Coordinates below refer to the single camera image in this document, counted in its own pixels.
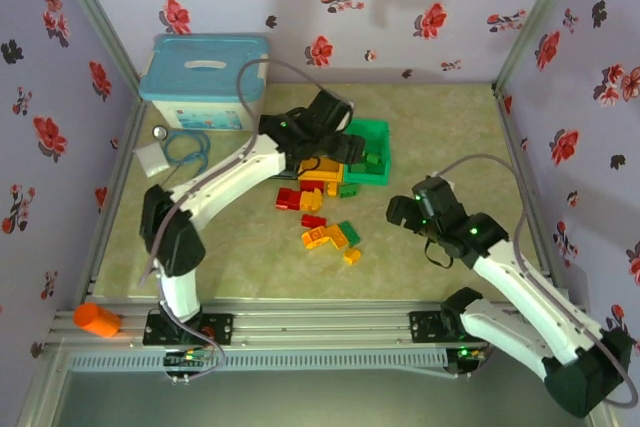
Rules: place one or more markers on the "orange cylinder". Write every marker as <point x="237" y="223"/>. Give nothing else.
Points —
<point x="97" y="320"/>

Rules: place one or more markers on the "white storage box blue lid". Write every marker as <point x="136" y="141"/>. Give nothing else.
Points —
<point x="200" y="77"/>

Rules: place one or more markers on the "yellow plastic bin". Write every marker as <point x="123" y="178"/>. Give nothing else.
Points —
<point x="325" y="174"/>

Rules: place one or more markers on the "white packet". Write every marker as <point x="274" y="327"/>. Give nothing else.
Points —
<point x="150" y="159"/>

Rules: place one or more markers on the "blue stethoscope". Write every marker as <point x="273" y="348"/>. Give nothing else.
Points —
<point x="160" y="132"/>

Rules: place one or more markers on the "red lego brick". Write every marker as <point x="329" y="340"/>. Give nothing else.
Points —
<point x="313" y="221"/>
<point x="294" y="198"/>
<point x="310" y="186"/>
<point x="282" y="198"/>

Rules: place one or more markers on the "small yellow lego brick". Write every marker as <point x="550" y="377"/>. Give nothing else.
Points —
<point x="352" y="256"/>

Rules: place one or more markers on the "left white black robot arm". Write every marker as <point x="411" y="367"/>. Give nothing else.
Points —
<point x="230" y="177"/>

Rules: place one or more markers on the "long aluminium base rail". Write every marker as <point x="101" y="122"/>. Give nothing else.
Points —
<point x="320" y="324"/>

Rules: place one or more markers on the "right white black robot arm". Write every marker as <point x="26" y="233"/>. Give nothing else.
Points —
<point x="525" y="292"/>

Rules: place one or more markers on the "aluminium frame post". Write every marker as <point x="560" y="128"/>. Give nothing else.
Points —
<point x="538" y="17"/>
<point x="96" y="17"/>

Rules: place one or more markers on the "green plastic bin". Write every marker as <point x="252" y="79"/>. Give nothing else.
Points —
<point x="370" y="178"/>

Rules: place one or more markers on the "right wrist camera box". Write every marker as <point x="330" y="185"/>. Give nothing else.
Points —
<point x="432" y="197"/>

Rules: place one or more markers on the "small circuit board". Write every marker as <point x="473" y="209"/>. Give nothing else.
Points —
<point x="467" y="353"/>
<point x="187" y="358"/>

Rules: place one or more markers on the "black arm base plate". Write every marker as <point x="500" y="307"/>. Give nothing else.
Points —
<point x="220" y="328"/>
<point x="422" y="324"/>

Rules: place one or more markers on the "green lego brick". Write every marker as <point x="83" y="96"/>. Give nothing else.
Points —
<point x="349" y="190"/>
<point x="351" y="233"/>
<point x="357" y="167"/>
<point x="371" y="159"/>

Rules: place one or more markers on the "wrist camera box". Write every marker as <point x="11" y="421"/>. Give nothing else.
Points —
<point x="432" y="197"/>
<point x="330" y="109"/>

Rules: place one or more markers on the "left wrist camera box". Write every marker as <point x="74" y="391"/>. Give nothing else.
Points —
<point x="330" y="109"/>

